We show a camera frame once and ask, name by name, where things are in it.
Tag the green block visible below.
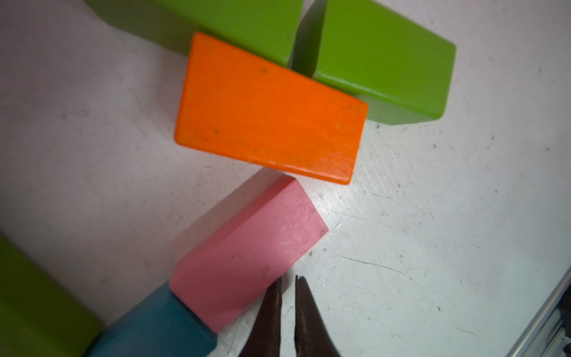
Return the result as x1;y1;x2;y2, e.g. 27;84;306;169
291;1;457;125
87;0;303;66
1;237;103;356

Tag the pink block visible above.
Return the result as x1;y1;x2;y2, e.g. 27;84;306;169
170;176;328;333

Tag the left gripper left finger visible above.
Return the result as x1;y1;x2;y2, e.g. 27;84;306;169
239;278;282;357

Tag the teal block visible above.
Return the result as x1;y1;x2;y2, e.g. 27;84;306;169
86;284;217;356

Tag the orange block right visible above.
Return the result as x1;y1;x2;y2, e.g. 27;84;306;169
174;33;368;184

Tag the aluminium front rail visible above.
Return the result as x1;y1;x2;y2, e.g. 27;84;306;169
507;269;570;357

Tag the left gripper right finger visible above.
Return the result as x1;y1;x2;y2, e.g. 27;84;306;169
294;276;341;357

